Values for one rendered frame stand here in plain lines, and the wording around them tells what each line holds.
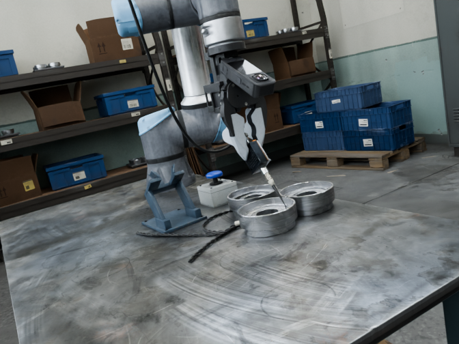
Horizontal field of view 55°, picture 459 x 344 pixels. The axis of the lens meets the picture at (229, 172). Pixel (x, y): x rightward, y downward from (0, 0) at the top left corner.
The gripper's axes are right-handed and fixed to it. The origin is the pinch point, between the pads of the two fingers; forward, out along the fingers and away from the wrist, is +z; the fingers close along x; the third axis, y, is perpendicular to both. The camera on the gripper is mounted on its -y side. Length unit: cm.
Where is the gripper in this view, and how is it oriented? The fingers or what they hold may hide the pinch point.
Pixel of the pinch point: (253, 151)
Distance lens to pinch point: 82.1
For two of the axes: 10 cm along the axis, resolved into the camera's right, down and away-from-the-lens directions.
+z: 2.0, 9.6, 1.9
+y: -5.3, -0.6, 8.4
